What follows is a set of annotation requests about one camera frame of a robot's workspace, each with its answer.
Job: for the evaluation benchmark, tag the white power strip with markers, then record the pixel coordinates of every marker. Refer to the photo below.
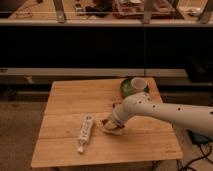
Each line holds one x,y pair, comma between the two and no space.
85,132

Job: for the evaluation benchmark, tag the wooden table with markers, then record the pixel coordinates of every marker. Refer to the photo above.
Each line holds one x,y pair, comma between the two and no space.
143,138

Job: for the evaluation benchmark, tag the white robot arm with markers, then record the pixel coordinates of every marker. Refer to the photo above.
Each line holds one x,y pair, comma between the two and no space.
196,118

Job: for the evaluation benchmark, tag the white cup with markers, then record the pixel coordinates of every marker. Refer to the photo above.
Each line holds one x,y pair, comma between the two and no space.
138,84

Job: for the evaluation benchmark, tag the green plate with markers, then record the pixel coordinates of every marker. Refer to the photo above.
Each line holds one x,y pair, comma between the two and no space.
126,88

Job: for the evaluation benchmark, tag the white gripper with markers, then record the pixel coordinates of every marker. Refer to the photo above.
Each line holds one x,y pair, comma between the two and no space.
119,117

